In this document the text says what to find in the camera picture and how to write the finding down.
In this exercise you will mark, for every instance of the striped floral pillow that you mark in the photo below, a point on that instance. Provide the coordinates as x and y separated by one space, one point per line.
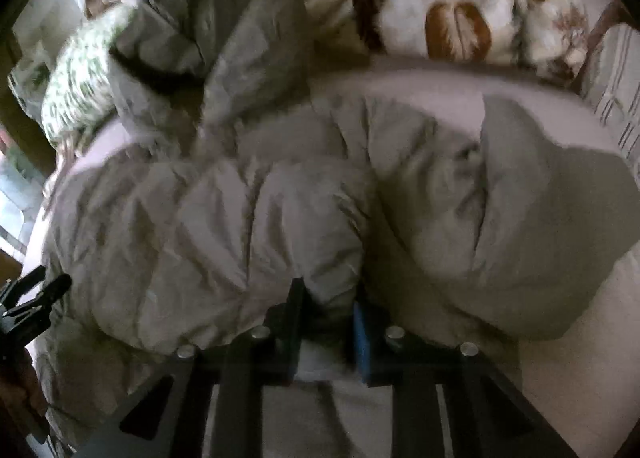
611 88

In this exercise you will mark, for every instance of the green white patterned pillow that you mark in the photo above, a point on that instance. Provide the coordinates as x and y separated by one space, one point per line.
78 97

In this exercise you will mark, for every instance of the olive green puffer jacket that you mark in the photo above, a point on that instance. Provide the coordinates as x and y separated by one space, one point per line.
280 217

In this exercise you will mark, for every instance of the window with glass panes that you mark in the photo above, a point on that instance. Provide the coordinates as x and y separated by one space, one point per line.
21 186

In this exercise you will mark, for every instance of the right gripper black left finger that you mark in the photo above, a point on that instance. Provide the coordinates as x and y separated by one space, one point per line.
208 403

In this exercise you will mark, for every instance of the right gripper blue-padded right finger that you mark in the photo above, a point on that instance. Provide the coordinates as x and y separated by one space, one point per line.
448 402

